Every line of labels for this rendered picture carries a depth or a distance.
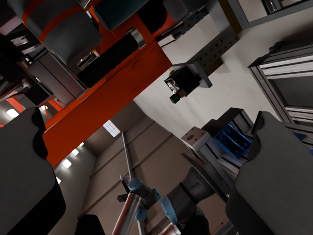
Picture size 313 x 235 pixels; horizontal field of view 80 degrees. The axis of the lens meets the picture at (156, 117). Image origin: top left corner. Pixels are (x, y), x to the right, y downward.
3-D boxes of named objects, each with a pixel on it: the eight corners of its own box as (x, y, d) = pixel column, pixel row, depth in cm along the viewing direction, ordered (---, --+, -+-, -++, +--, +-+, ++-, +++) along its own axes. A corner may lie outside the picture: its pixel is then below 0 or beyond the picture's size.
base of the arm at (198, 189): (221, 198, 81) (204, 214, 80) (204, 182, 96) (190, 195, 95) (200, 175, 77) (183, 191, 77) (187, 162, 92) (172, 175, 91)
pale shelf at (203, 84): (197, 60, 100) (193, 63, 100) (213, 85, 106) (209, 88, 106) (169, 65, 141) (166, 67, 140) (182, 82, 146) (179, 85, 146)
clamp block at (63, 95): (48, 49, 33) (23, 69, 32) (85, 90, 36) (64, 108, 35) (55, 53, 38) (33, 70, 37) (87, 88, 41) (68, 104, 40)
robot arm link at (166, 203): (187, 196, 78) (163, 219, 77) (202, 210, 84) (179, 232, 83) (174, 178, 88) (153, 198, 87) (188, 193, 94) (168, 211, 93)
